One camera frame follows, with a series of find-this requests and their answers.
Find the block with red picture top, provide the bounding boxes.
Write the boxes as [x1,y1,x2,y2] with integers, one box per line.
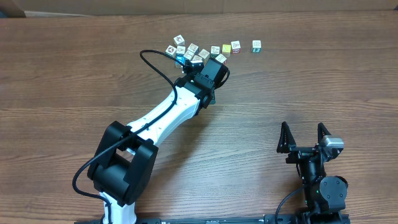
[174,35,185,46]

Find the white block behind blue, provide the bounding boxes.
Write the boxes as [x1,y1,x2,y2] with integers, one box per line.
[176,45,186,56]

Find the white block green letters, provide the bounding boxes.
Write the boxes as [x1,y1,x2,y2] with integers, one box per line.
[210,46,220,58]

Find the white block red side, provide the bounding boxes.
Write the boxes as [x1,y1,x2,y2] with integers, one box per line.
[215,54,227,65]

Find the white block green grid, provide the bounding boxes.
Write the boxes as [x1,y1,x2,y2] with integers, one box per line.
[187,44,199,54]

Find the white block butterfly picture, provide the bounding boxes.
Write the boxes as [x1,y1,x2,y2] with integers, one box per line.
[192,55,203,61]

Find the white block teal far right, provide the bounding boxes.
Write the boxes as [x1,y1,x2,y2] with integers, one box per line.
[251,40,262,53]

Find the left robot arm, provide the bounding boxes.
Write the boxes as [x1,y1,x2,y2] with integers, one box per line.
[87,58,230,223]

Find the block red circle green side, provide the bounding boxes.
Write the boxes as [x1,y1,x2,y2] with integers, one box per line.
[165,45,177,58]

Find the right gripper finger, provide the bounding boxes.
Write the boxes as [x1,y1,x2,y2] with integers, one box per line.
[277,121,297,153]
[317,123,331,145]

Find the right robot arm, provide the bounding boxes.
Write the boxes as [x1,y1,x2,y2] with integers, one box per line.
[274,121,350,223]

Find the white block teal side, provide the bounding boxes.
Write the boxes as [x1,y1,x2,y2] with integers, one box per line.
[183,50,195,61]

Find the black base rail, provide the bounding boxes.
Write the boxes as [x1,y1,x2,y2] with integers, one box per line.
[75,215,351,224]

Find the white block red bottom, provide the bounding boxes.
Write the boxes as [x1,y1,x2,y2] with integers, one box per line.
[231,40,241,54]

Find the white block tilted centre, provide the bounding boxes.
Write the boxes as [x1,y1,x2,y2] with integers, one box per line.
[198,49,210,63]

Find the yellow block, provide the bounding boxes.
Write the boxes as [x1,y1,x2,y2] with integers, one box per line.
[221,44,231,57]

